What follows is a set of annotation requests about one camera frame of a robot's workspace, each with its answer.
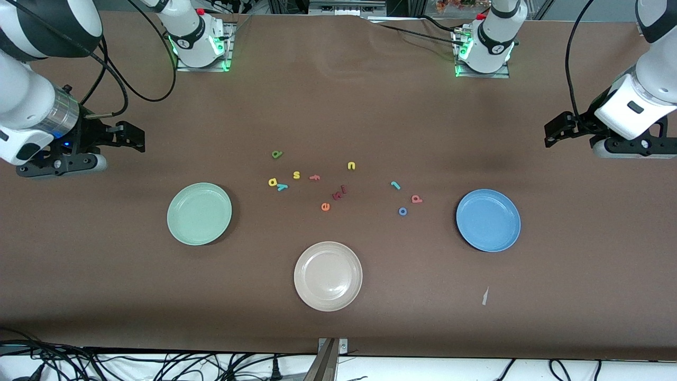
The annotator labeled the silver background metal plate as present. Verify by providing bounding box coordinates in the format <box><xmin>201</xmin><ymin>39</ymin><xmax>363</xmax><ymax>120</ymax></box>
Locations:
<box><xmin>308</xmin><ymin>0</ymin><xmax>388</xmax><ymax>16</ymax></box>

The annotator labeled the brown slanted mount bar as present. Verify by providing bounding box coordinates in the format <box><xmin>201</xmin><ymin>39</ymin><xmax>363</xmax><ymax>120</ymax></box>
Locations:
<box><xmin>303</xmin><ymin>339</ymin><xmax>338</xmax><ymax>381</ymax></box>

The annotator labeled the thin black table cable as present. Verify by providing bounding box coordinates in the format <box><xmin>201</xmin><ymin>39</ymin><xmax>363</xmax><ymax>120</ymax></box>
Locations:
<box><xmin>418</xmin><ymin>15</ymin><xmax>466</xmax><ymax>35</ymax></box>
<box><xmin>378</xmin><ymin>24</ymin><xmax>463</xmax><ymax>47</ymax></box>

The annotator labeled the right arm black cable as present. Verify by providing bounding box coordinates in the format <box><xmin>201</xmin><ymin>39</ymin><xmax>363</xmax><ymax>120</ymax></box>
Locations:
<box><xmin>79</xmin><ymin>0</ymin><xmax>177</xmax><ymax>120</ymax></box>

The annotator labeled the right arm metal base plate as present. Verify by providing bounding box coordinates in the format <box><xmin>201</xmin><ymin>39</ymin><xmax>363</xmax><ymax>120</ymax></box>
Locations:
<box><xmin>176</xmin><ymin>21</ymin><xmax>233</xmax><ymax>72</ymax></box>

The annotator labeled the black floor cable tangle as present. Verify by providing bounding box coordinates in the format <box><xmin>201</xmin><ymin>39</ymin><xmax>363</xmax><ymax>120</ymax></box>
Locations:
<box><xmin>0</xmin><ymin>328</ymin><xmax>318</xmax><ymax>381</ymax></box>

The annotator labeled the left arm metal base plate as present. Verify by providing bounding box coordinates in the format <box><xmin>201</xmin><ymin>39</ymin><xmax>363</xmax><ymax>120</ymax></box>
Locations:
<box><xmin>454</xmin><ymin>29</ymin><xmax>511</xmax><ymax>79</ymax></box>

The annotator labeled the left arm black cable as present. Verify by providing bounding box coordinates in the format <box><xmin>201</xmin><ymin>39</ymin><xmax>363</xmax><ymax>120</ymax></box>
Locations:
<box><xmin>564</xmin><ymin>0</ymin><xmax>598</xmax><ymax>126</ymax></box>

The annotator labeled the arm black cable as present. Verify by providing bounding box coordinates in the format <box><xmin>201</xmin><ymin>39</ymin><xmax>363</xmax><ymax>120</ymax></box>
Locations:
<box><xmin>79</xmin><ymin>0</ymin><xmax>177</xmax><ymax>120</ymax></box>
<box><xmin>564</xmin><ymin>0</ymin><xmax>598</xmax><ymax>126</ymax></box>

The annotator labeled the blue plate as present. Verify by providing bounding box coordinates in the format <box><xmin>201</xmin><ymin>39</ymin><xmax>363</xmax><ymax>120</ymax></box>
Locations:
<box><xmin>456</xmin><ymin>189</ymin><xmax>522</xmax><ymax>252</ymax></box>

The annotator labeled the brown table cover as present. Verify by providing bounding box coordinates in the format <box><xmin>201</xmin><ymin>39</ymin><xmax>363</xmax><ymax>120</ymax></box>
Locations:
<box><xmin>0</xmin><ymin>10</ymin><xmax>677</xmax><ymax>361</ymax></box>

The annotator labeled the beige plate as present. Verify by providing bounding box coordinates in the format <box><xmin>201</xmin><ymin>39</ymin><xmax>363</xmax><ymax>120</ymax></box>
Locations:
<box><xmin>294</xmin><ymin>241</ymin><xmax>363</xmax><ymax>312</ymax></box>

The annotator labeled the light green plate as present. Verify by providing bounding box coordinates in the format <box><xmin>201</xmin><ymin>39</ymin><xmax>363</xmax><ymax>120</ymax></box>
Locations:
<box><xmin>167</xmin><ymin>183</ymin><xmax>233</xmax><ymax>246</ymax></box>

